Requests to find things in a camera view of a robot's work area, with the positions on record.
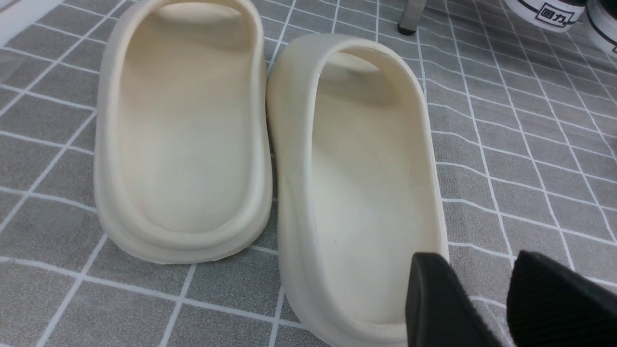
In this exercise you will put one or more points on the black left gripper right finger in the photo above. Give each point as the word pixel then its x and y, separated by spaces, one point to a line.
pixel 549 305

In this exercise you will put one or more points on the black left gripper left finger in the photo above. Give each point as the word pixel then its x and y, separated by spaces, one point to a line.
pixel 438 312

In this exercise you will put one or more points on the stainless steel shoe rack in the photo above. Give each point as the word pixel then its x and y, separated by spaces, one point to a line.
pixel 411 15

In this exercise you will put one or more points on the right cream foam slipper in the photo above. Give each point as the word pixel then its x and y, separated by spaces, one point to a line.
pixel 358 188

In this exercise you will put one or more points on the cream foam slipper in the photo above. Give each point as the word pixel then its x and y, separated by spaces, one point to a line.
pixel 358 188
pixel 182 165

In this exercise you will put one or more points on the grey checkered floor mat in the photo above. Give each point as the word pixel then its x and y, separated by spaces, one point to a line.
pixel 524 131

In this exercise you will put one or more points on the left black canvas sneaker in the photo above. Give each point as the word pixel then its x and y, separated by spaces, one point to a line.
pixel 554 15

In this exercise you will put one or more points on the black canvas sneaker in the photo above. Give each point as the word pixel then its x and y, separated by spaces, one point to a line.
pixel 602 25
pixel 554 15

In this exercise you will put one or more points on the left cream foam slipper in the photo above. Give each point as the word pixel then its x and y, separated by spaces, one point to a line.
pixel 182 165

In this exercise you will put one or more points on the right black canvas sneaker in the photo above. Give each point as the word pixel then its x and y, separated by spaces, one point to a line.
pixel 602 25

